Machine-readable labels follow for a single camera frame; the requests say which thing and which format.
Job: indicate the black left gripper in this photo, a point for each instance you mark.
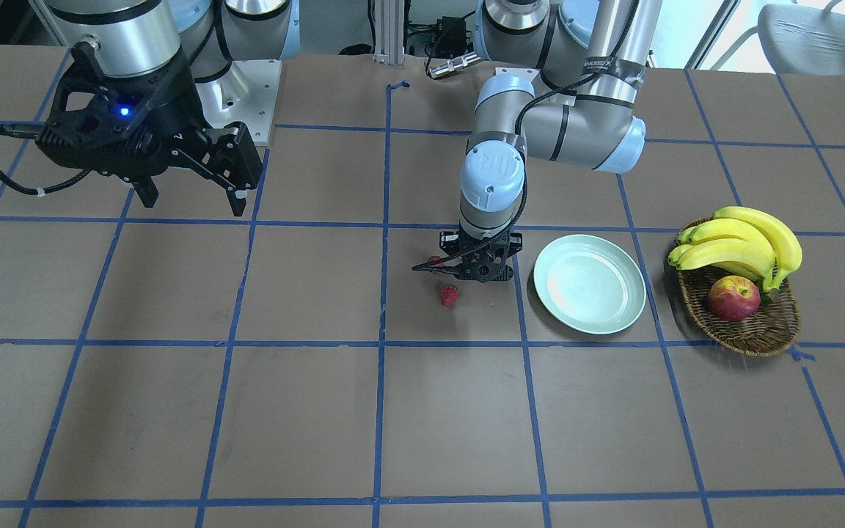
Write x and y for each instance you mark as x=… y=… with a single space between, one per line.
x=450 y=240

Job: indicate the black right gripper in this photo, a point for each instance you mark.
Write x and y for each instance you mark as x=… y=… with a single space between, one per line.
x=169 y=110

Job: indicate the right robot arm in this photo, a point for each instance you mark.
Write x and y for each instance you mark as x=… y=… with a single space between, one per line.
x=130 y=38

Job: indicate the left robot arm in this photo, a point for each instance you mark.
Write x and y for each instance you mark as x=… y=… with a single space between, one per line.
x=574 y=72

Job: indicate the light green plate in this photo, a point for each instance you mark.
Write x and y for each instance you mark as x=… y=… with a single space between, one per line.
x=589 y=284

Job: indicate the red apple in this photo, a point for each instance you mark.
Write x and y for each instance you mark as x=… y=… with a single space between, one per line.
x=733 y=298

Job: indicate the yellow banana bunch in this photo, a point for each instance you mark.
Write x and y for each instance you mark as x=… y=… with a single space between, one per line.
x=745 y=241

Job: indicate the woven wicker basket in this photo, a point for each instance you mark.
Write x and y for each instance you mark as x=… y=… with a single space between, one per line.
x=771 y=330

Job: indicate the grey office chair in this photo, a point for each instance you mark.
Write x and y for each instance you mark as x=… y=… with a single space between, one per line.
x=800 y=40

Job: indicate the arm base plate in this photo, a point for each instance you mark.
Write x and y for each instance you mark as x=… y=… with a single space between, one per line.
x=246 y=92
x=513 y=78

